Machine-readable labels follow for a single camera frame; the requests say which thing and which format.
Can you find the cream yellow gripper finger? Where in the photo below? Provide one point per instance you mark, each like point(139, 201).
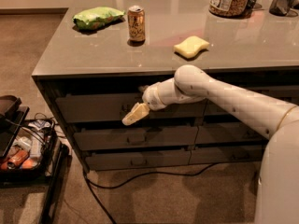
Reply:
point(138, 112)

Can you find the grey drawer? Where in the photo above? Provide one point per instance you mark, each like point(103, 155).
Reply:
point(136, 137)
point(113, 107)
point(285, 93)
point(134, 160)
point(204, 155)
point(226, 132)

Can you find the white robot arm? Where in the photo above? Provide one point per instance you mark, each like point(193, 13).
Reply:
point(276, 120)

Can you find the grey drawer cabinet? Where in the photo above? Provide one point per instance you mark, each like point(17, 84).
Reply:
point(257, 50)

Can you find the yellow sponge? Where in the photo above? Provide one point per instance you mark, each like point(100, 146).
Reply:
point(191, 46)

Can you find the orange soda can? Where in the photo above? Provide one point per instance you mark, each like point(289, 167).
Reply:
point(136, 23)

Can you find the green chip bag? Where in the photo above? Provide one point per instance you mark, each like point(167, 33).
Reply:
point(95, 18)

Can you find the black cart with clutter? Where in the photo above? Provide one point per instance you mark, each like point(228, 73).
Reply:
point(32, 165)

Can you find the dark glass pitcher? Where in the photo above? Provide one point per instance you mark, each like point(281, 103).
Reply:
point(282, 8)

